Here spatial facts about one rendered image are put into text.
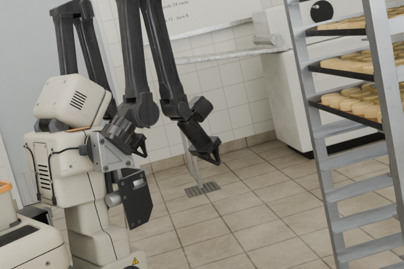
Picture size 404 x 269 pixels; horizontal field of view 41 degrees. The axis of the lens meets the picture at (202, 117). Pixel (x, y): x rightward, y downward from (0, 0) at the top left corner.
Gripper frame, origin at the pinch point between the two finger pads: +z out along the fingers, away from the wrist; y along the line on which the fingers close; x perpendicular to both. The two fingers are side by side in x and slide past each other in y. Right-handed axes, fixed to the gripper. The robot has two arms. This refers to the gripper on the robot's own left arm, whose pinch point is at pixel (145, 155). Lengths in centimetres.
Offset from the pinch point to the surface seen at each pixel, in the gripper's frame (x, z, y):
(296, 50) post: -18, -28, -82
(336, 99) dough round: -8, -19, -96
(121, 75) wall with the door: -124, 51, 231
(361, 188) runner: -7, 13, -88
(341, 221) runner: 3, 17, -85
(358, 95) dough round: -13, -17, -99
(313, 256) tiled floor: -30, 103, -7
